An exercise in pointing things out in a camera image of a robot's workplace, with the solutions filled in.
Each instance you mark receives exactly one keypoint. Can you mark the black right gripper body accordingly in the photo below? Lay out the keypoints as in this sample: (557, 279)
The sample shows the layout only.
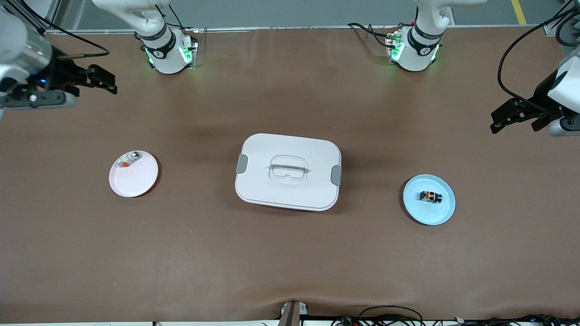
(60, 74)

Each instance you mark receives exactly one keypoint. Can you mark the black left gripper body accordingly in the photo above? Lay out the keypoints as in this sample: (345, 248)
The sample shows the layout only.
(540, 96)

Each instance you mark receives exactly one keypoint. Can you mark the orange and black switch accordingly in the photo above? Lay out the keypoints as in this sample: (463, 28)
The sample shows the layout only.
(430, 197)

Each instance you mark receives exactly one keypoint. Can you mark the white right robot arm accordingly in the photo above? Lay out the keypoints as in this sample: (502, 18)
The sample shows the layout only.
(165, 56)

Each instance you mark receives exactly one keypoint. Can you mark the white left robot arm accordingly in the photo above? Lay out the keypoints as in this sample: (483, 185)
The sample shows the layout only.
(419, 54)

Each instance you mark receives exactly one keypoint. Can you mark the pink round plate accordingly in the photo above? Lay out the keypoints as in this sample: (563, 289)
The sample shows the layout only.
(133, 181)

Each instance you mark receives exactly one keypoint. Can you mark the light blue round plate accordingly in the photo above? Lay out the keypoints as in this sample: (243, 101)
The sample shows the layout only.
(426, 213)

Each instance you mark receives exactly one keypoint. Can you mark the white lidded storage box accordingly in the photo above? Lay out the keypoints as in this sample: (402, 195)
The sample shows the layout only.
(290, 192)

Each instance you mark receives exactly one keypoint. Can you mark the brown table cover sheet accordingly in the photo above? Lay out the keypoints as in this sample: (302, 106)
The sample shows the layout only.
(290, 262)

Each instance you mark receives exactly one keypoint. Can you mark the aluminium frame profile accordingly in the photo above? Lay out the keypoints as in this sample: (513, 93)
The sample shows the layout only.
(53, 16)
(550, 28)

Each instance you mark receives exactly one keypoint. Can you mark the white switch with green button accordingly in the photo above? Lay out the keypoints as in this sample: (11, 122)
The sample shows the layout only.
(133, 157)

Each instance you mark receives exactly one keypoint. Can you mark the aluminium table edge rail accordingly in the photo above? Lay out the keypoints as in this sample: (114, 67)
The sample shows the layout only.
(294, 28)

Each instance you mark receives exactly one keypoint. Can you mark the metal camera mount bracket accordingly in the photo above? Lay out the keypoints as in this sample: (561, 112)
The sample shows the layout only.
(292, 314)

